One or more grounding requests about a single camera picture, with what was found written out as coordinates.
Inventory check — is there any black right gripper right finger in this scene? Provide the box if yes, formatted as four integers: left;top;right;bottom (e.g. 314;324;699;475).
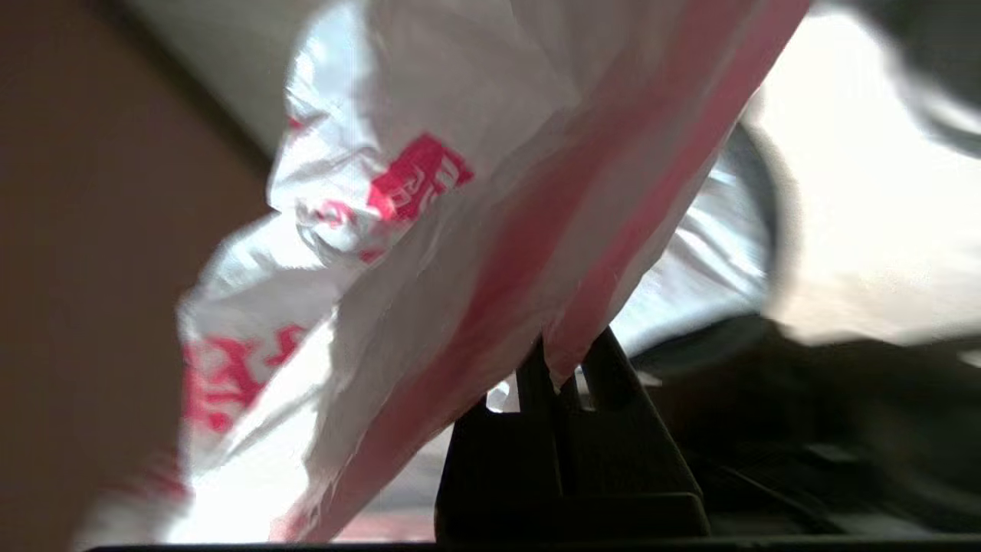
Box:
567;326;710;537

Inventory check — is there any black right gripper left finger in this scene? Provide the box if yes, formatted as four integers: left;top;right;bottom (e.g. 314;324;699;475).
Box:
435;337;569;537

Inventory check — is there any clear plastic bag red print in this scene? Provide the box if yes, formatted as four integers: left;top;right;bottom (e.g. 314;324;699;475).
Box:
73;0;813;541

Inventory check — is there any black round trash bin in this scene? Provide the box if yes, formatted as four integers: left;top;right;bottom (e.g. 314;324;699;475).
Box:
628;123;981;530

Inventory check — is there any white cabinet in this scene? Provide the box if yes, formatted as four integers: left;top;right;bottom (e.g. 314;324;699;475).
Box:
130;0;330;154

